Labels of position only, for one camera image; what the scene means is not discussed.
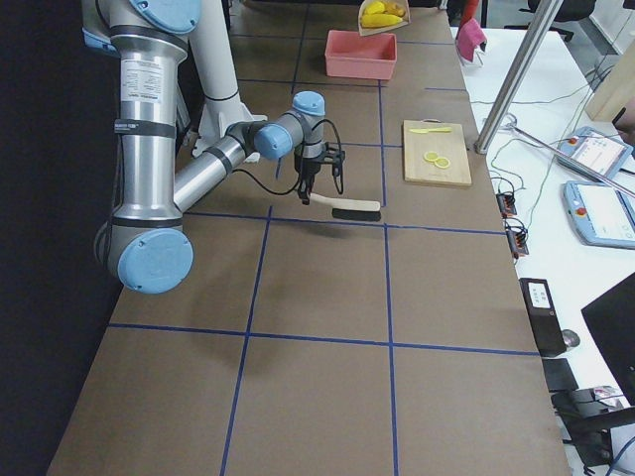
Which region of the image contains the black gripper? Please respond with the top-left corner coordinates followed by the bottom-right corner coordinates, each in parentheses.
top-left (294, 143), bottom-right (345, 205)

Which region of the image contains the beige hand brush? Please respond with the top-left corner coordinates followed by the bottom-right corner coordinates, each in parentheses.
top-left (310, 193), bottom-right (381, 222)

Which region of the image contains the beige plastic dustpan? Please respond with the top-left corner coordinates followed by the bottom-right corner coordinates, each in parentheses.
top-left (357, 0), bottom-right (411, 37)

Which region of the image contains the yellow toy potato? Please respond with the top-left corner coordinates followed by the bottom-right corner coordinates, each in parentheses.
top-left (363, 0), bottom-right (386, 16)

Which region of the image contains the brown toy ginger root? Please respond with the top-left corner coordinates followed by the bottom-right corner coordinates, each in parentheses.
top-left (384, 1), bottom-right (406, 18)

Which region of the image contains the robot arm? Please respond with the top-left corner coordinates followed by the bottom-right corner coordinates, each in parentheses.
top-left (81, 1), bottom-right (345, 295)

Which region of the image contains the pink plastic bin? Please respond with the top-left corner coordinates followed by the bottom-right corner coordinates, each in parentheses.
top-left (324, 30), bottom-right (397, 80)

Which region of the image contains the yellow plastic knife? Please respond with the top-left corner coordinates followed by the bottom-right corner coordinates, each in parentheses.
top-left (408, 127), bottom-right (452, 134)

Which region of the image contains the bamboo cutting board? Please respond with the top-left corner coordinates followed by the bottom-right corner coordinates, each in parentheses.
top-left (403, 120), bottom-right (472, 187)

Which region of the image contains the orange connector block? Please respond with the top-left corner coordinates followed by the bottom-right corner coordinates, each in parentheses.
top-left (496, 192), bottom-right (517, 218)
top-left (505, 223), bottom-right (529, 259)

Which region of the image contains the grabber reach stick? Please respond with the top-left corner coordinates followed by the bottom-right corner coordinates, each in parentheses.
top-left (500, 113), bottom-right (634, 198)

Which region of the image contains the pink chair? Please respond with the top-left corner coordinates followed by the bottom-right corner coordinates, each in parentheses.
top-left (455, 19), bottom-right (487, 63)

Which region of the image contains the black box with label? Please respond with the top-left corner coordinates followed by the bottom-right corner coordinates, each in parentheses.
top-left (519, 278), bottom-right (567, 357)

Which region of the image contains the lower teach pendant tablet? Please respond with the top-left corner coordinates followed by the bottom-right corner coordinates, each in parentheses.
top-left (562, 180), bottom-right (634, 250)

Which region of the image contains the teach pendant tablet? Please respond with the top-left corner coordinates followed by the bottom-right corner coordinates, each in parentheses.
top-left (562, 180), bottom-right (634, 250)
top-left (556, 126), bottom-right (633, 179)

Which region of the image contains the upper teach pendant tablet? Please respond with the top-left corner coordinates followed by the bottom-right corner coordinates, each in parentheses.
top-left (556, 126), bottom-right (633, 179)

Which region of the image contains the black monitor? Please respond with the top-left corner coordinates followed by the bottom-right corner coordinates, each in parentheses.
top-left (581, 282), bottom-right (634, 405)

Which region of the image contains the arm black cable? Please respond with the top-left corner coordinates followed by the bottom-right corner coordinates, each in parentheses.
top-left (231, 118), bottom-right (345, 196)

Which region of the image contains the aluminium frame post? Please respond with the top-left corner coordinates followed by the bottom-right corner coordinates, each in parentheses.
top-left (474, 0), bottom-right (563, 155)

